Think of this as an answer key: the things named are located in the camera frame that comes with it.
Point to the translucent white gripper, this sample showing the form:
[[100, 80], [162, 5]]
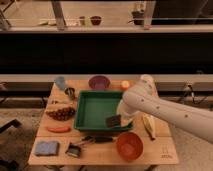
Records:
[[126, 120]]

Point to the black eraser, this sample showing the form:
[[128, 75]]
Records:
[[113, 121]]

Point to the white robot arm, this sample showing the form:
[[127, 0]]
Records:
[[142, 97]]

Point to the green plastic tray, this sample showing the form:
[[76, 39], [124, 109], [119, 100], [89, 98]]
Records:
[[94, 107]]

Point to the red plastic bowl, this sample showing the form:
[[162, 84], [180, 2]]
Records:
[[129, 146]]

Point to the orange fruit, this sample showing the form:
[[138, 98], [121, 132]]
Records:
[[125, 85]]

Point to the wooden table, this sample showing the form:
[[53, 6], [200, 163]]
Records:
[[160, 151]]

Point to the purple bowl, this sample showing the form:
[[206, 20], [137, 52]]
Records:
[[99, 82]]

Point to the bunch of dark grapes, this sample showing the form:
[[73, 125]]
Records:
[[62, 114]]

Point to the small metal cup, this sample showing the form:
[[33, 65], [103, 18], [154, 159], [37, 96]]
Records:
[[70, 92]]

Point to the light blue cup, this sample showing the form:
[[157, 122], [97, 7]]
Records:
[[60, 83]]

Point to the orange carrot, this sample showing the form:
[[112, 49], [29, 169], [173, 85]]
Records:
[[59, 129]]

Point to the blue folded cloth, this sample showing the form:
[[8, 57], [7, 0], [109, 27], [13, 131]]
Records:
[[46, 148]]

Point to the dark bowl on shelf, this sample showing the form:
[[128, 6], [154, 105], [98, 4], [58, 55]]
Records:
[[96, 20]]

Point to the black pot on shelf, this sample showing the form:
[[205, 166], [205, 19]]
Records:
[[137, 17]]

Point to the small jar on shelf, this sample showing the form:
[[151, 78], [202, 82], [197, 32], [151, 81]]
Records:
[[82, 20]]

